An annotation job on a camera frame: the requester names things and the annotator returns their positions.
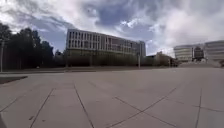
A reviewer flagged white curved building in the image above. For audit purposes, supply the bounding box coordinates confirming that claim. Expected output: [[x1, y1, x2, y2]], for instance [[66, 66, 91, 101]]
[[173, 40, 224, 63]]

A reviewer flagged low building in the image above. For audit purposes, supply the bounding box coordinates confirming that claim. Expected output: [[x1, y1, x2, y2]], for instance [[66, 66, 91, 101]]
[[145, 51, 179, 68]]

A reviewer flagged grey concrete slab plaza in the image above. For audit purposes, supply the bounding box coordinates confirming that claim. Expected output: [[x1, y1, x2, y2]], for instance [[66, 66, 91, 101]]
[[0, 67, 224, 128]]

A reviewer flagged long grey office building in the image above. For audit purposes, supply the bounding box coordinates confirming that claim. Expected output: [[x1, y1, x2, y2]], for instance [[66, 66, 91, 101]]
[[64, 28, 147, 67]]

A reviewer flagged row of dark trees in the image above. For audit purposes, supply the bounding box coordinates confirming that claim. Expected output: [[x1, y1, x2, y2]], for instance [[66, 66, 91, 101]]
[[0, 22, 65, 71]]

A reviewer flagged thin pole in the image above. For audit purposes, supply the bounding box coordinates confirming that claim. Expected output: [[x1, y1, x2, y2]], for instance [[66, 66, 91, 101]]
[[137, 49, 142, 69]]

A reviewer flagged pale pole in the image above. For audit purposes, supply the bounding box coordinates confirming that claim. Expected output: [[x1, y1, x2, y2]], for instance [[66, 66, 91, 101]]
[[0, 39, 6, 73]]

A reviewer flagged dark ground strip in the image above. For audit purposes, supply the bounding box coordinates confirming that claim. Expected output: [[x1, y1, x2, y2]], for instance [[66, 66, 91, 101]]
[[0, 75, 28, 85]]

